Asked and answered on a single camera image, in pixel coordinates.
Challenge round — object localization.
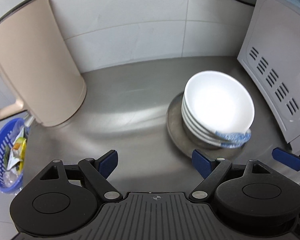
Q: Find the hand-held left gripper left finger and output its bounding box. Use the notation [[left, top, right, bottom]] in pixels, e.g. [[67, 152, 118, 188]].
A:
[[40, 149, 123, 202]]

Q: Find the clear plastic wrapper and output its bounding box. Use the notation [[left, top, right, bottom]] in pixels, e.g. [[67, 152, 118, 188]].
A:
[[2, 171, 18, 188]]

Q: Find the beige electric kettle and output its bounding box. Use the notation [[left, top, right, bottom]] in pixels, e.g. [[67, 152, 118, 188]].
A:
[[0, 0, 87, 127]]

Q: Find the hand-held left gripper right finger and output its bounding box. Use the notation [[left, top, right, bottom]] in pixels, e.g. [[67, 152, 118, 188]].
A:
[[189, 149, 273, 202]]

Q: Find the light grey microwave oven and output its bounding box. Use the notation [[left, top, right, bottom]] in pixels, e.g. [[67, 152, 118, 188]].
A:
[[237, 0, 300, 153]]

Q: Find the green yellow packet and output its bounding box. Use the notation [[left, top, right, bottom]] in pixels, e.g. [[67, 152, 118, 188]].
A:
[[6, 126, 28, 174]]

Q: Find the white ceramic bowl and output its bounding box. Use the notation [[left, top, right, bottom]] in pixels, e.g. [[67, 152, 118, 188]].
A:
[[184, 71, 255, 136], [181, 100, 252, 144], [182, 92, 253, 140], [181, 107, 252, 148]]

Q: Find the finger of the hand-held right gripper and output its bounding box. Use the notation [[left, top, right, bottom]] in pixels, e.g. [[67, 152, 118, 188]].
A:
[[272, 147, 300, 181]]

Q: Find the embossed metal plate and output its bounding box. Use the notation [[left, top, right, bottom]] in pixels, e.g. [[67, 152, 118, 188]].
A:
[[166, 92, 245, 159]]

